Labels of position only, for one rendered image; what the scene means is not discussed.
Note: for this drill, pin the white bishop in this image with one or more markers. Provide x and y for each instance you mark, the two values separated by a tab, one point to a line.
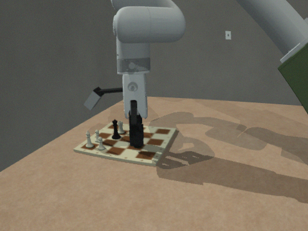
89	144

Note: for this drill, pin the chessboard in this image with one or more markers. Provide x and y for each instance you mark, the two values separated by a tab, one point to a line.
156	140

